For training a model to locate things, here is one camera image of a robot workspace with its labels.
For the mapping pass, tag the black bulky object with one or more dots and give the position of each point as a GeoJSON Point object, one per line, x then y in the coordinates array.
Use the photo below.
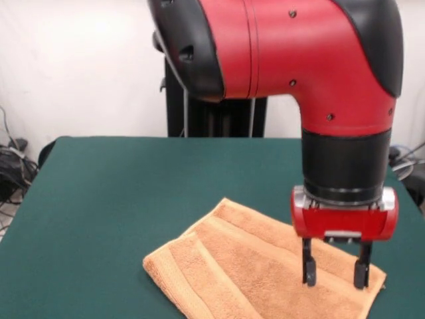
{"type": "Point", "coordinates": [416, 192]}

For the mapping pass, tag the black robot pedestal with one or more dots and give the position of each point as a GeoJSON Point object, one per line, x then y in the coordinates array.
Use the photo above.
{"type": "Point", "coordinates": [216, 119]}

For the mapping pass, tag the black power adapter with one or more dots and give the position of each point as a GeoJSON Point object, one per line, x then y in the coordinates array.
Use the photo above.
{"type": "Point", "coordinates": [395, 153]}

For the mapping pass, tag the black rounded object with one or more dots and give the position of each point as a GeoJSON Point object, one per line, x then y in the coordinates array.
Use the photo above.
{"type": "Point", "coordinates": [46, 153]}

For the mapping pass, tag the tan terry towel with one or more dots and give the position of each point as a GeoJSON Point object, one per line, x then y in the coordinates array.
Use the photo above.
{"type": "Point", "coordinates": [232, 262]}

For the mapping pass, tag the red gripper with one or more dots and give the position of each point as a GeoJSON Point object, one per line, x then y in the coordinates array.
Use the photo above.
{"type": "Point", "coordinates": [342, 222]}

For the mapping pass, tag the dark green table cloth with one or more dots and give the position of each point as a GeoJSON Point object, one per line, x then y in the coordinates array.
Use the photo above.
{"type": "Point", "coordinates": [133, 186]}

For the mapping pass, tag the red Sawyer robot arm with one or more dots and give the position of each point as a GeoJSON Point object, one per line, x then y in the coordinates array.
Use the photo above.
{"type": "Point", "coordinates": [282, 60]}

